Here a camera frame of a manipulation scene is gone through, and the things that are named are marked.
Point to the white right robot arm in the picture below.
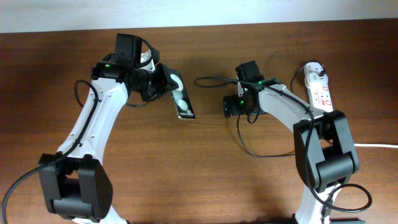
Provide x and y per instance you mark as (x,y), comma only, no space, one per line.
(325,154)

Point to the black smartphone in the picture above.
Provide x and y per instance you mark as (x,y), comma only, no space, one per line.
(180,97)

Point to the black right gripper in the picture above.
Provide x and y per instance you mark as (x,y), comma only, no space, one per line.
(236,107)

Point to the white wall charger adapter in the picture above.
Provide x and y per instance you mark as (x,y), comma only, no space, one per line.
(315,74)

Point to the white power strip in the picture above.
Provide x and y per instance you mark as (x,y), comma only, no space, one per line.
(319,96)

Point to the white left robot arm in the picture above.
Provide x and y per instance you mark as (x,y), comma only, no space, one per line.
(73,180)

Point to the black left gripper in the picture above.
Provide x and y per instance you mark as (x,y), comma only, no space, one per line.
(165,83)

